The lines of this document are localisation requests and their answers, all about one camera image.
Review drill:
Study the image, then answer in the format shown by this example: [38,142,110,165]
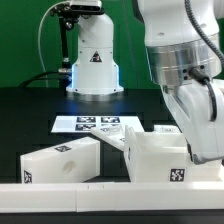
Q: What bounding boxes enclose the white front fence bar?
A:
[0,182,224,213]

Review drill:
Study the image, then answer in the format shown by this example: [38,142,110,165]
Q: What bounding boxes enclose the white cabinet body box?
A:
[124,127,224,183]

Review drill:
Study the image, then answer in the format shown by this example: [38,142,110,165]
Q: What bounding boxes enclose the grey white cable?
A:
[37,0,71,88]

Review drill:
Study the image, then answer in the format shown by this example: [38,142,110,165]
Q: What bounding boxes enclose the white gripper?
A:
[161,79,224,165]

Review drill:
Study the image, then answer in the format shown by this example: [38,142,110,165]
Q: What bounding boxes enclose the black camera on stand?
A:
[50,0,104,88]

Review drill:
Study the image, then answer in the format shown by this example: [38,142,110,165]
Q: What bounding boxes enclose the white marker sheet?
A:
[51,115,143,133]

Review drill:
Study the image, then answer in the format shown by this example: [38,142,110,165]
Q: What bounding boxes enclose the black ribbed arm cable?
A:
[183,0,224,123]

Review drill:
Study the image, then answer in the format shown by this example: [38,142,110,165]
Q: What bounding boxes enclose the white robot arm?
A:
[67,0,224,164]

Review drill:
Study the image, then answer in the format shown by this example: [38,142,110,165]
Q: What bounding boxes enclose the white cabinet block with hole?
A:
[20,137,100,184]

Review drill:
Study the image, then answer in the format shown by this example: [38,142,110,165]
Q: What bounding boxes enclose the black base cables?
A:
[18,70,69,89]

